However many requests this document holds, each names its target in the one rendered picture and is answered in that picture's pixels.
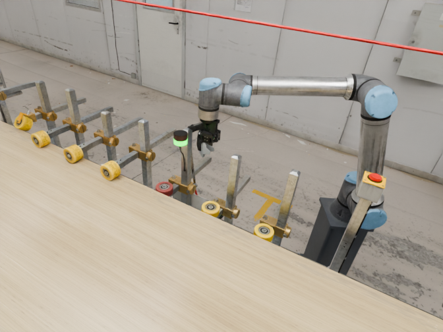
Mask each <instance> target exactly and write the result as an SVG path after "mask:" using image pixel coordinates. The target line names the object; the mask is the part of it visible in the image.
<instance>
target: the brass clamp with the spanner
mask: <svg viewBox="0 0 443 332"><path fill-rule="evenodd" d="M175 177H176V178H175V179H172V177H171V178H169V179H168V180H169V182H170V183H171V184H174V183H175V184H178V185H179V190H178V191H179V192H182V193H184V194H186V195H188V194H191V195H192V194H194V192H195V190H196V186H195V185H194V184H193V182H191V183H190V184H188V185H187V186H186V185H184V184H181V177H179V176H177V175H175Z"/></svg>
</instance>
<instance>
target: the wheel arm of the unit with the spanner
mask: <svg viewBox="0 0 443 332"><path fill-rule="evenodd" d="M211 160H212V158H211V157H209V156H206V157H205V158H204V159H203V160H202V161H200V162H199V163H198V164H196V165H195V166H194V172H195V175H197V174H198V173H199V172H200V171H201V170H203V168H205V166H207V165H208V164H209V163H210V162H211ZM178 190H179V185H178V184H175V183H174V184H173V193H172V195H174V193H176V192H177V191H178ZM172 195H171V196H169V197H172Z"/></svg>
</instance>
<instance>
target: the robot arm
mask: <svg viewBox="0 0 443 332"><path fill-rule="evenodd" d="M198 90H199V99H198V117H199V118H200V121H201V122H200V123H196V124H191V125H189V126H188V127H187V128H189V129H191V130H192V132H194V131H197V130H199V131H198V136H197V143H196V145H197V148H198V151H199V153H200V155H201V156H202V157H204V156H205V154H207V155H210V152H213V151H214V148H213V147H212V146H213V143H214V142H218V140H220V137H219V134H220V133H221V130H218V123H220V120H219V119H217V118H218V113H219V107H220V105H230V106H237V107H248V106H249V104H250V100H251V96H253V95H265V96H329V97H343V98H344V99H345V100H351V101H358V102H360V104H361V127H360V137H359V155H358V165H357V171H351V172H348V173H347V174H346V176H345V178H344V181H343V184H342V186H341V189H340V192H339V194H338V197H337V198H336V199H335V200H334V201H333V202H332V203H331V205H330V212H331V214H332V215H333V216H334V217H335V218H336V219H339V220H340V221H343V222H344V223H349V220H350V219H351V216H352V214H353V212H354V210H355V207H356V205H357V202H358V201H359V197H357V196H356V194H357V190H358V187H359V184H360V181H361V179H362V177H363V175H364V173H365V171H368V172H370V173H376V174H378V175H380V176H382V175H383V170H384V160H385V155H386V144H387V139H388V129H389V124H390V117H391V114H392V112H393V111H395V110H396V107H397V105H398V98H397V95H396V94H395V92H394V91H393V89H391V88H390V87H388V86H387V85H385V84H384V83H383V82H382V81H381V80H379V79H377V78H375V77H372V76H367V75H363V74H348V75H347V76H346V77H317V76H254V75H246V74H243V73H242V72H238V73H235V74H234V75H232V77H231V78H230V79H229V83H228V84H227V83H222V81H221V80H220V79H219V78H204V79H202V80H201V81H200V85H199V89H198ZM383 205H384V195H383V193H382V195H381V197H380V199H379V201H378V203H377V204H376V203H374V202H373V203H372V205H371V207H370V209H369V211H368V213H367V216H366V217H365V220H364V221H363V224H362V226H361V229H366V230H371V229H376V228H378V227H381V226H383V224H385V222H386V221H387V215H386V212H385V211H384V208H383Z"/></svg>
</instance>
